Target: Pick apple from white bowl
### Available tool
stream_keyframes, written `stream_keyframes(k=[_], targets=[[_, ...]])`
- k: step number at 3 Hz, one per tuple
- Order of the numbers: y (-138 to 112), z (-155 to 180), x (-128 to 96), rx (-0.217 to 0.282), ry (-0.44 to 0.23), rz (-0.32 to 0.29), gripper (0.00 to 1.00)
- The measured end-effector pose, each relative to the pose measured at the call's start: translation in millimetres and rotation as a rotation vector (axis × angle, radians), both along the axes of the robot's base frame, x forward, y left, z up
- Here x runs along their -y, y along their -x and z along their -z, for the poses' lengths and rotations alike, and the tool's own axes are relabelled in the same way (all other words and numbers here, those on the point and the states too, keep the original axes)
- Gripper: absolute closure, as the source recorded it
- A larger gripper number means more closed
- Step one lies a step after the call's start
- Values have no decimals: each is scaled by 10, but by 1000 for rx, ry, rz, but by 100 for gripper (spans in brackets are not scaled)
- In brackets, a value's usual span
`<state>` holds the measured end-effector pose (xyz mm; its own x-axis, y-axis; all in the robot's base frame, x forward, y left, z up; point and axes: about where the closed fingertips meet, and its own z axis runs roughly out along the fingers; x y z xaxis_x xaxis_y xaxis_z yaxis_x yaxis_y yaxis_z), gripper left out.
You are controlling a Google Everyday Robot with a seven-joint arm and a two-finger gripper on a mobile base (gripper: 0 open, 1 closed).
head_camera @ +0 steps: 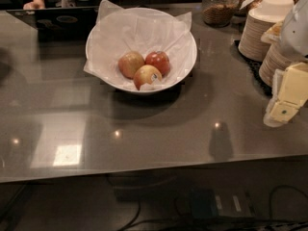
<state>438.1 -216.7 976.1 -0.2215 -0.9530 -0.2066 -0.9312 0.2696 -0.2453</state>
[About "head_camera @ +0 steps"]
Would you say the stack of paper bowls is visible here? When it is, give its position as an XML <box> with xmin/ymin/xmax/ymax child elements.
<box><xmin>238</xmin><ymin>0</ymin><xmax>295</xmax><ymax>62</ymax></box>
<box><xmin>259</xmin><ymin>42</ymin><xmax>292</xmax><ymax>87</ymax></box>

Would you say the yellow-red apple with sticker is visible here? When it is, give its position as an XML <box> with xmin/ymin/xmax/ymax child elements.
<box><xmin>133</xmin><ymin>64</ymin><xmax>163</xmax><ymax>90</ymax></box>

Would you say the black box under table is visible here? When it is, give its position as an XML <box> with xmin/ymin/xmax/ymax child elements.
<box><xmin>189</xmin><ymin>188</ymin><xmax>255</xmax><ymax>219</ymax></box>

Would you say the rear stack of paper bowls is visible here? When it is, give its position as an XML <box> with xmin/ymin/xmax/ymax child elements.
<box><xmin>238</xmin><ymin>0</ymin><xmax>295</xmax><ymax>62</ymax></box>

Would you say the glass jar with grains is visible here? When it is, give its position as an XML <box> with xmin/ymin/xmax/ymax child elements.
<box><xmin>201</xmin><ymin>0</ymin><xmax>240</xmax><ymax>27</ymax></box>

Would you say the black cable on floor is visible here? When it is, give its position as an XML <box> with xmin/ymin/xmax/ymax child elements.
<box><xmin>105</xmin><ymin>173</ymin><xmax>308</xmax><ymax>231</ymax></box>

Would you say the red apple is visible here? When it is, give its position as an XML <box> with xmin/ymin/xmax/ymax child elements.
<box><xmin>145</xmin><ymin>51</ymin><xmax>170</xmax><ymax>76</ymax></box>

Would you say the person's hand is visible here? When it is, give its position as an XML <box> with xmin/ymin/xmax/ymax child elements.
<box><xmin>23</xmin><ymin>0</ymin><xmax>45</xmax><ymax>10</ymax></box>

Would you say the front stack of paper bowls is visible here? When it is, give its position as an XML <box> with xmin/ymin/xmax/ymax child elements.
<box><xmin>259</xmin><ymin>42</ymin><xmax>292</xmax><ymax>87</ymax></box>

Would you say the white ceramic bowl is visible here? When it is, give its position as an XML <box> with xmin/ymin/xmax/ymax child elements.
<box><xmin>85</xmin><ymin>7</ymin><xmax>198</xmax><ymax>96</ymax></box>

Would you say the yellow-red apple left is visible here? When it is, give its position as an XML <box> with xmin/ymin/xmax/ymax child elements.
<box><xmin>118</xmin><ymin>51</ymin><xmax>145</xmax><ymax>79</ymax></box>

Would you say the white paper liner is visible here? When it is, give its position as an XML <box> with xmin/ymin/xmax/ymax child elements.
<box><xmin>83</xmin><ymin>0</ymin><xmax>193</xmax><ymax>92</ymax></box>

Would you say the black laptop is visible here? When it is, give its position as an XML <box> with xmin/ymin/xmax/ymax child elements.
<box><xmin>8</xmin><ymin>6</ymin><xmax>98</xmax><ymax>40</ymax></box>

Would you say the black mat under bowls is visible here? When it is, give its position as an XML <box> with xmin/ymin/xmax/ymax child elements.
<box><xmin>234</xmin><ymin>40</ymin><xmax>272</xmax><ymax>97</ymax></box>

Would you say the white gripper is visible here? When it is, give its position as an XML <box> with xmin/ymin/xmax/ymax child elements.
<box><xmin>261</xmin><ymin>0</ymin><xmax>308</xmax><ymax>127</ymax></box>

